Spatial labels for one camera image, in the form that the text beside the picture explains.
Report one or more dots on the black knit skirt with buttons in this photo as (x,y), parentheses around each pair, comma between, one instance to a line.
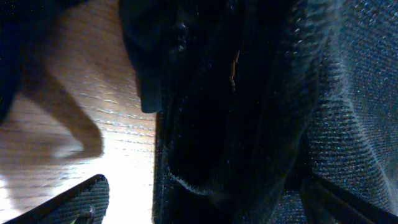
(253,96)

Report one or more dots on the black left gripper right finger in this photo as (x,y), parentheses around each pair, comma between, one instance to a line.
(325,202)

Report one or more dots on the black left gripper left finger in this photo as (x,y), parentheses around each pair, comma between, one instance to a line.
(86,202)

